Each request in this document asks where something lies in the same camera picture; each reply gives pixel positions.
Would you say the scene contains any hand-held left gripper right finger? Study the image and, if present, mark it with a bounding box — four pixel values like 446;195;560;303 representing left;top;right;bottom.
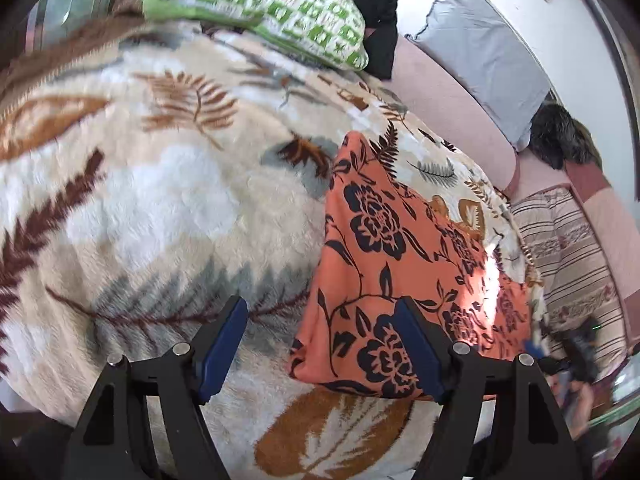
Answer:
393;295;585;480

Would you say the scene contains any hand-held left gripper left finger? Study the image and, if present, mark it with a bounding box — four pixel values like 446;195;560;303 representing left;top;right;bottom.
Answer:
62;295;249;480

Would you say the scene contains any orange floral shirt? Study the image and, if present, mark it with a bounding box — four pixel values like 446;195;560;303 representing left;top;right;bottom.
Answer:
288;130;534;402

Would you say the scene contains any striped pink pillow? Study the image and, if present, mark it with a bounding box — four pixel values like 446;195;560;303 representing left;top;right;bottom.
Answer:
509;187;629;377

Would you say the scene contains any pink sofa backrest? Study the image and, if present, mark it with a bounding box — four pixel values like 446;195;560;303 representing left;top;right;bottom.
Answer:
564;159;640;313

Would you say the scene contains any leaf print fleece blanket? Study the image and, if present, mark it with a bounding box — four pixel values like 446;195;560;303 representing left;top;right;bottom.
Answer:
0;0;547;480

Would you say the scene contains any pink bolster cushion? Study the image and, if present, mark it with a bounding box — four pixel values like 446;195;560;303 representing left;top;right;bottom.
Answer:
389;37;521;199

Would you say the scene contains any grey pillow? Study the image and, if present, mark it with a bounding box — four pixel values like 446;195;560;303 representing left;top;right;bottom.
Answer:
404;0;551;152

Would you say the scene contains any black garment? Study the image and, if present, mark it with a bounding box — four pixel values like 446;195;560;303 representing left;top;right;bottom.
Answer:
320;0;400;80

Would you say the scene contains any green checkered pillow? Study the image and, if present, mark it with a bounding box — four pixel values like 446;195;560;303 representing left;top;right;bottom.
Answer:
139;0;370;72

